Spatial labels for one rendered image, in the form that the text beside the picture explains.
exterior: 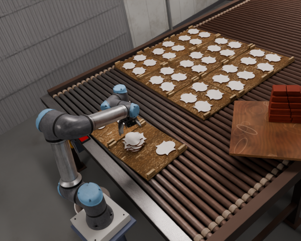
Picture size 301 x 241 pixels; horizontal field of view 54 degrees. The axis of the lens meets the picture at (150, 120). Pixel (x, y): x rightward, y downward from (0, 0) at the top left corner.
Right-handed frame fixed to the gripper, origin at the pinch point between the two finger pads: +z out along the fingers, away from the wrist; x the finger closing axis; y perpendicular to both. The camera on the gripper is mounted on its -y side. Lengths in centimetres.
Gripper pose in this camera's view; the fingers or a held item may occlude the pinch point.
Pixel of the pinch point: (130, 130)
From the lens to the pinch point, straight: 195.5
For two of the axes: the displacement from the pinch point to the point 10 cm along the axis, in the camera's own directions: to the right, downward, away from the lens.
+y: 4.3, 5.1, -7.4
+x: 8.9, -3.9, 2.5
